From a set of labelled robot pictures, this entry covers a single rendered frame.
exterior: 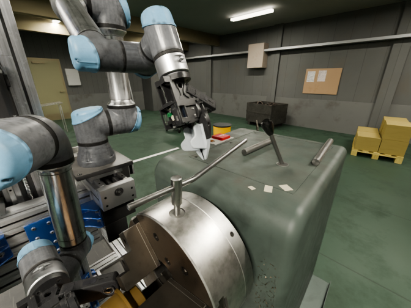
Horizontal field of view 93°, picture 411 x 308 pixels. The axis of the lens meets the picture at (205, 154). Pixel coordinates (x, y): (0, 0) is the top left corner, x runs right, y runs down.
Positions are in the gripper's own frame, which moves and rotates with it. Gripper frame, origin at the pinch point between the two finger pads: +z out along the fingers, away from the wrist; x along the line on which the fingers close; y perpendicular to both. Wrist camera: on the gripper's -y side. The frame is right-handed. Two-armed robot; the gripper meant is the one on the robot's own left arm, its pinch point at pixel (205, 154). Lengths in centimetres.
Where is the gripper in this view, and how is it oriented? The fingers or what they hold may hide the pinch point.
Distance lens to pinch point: 50.3
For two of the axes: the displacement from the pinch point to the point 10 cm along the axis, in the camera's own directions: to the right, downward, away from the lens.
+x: 6.9, -1.4, -7.1
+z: 3.0, 9.5, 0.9
